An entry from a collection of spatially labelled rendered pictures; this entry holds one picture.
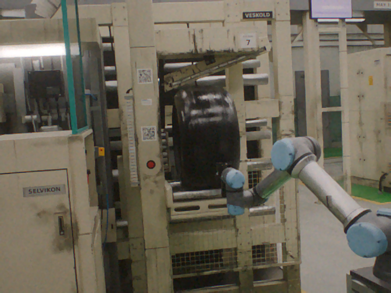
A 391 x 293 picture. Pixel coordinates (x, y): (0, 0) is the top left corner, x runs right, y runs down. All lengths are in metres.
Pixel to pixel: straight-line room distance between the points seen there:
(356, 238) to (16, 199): 1.18
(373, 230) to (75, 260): 1.05
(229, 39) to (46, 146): 1.39
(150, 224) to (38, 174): 0.89
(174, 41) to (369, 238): 1.62
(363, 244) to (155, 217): 1.22
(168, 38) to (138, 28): 0.31
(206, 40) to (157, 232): 1.10
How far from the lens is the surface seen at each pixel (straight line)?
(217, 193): 2.48
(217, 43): 2.82
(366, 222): 1.66
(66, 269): 1.89
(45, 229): 1.86
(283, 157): 1.79
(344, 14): 6.57
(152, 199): 2.52
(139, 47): 2.50
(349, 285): 2.00
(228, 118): 2.36
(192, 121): 2.33
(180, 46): 2.78
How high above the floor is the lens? 1.34
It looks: 5 degrees down
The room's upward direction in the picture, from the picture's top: 3 degrees counter-clockwise
